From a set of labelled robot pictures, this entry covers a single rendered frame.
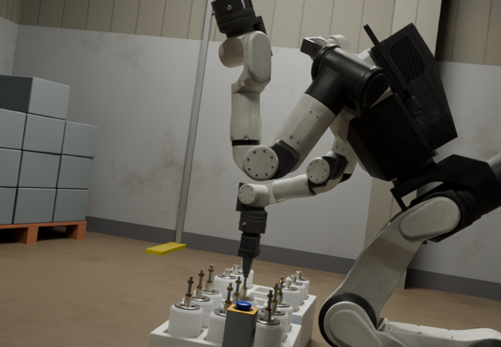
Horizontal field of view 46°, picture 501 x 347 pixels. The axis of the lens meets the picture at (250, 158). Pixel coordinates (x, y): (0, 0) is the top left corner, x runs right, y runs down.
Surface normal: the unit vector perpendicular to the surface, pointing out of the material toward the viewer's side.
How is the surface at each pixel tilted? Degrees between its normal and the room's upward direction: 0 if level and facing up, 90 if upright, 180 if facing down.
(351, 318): 90
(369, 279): 90
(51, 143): 90
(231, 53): 117
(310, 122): 90
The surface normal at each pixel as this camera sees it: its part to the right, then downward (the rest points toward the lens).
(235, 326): -0.18, -0.04
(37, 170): 0.91, 0.11
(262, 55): 0.62, -0.02
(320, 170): -0.53, -0.07
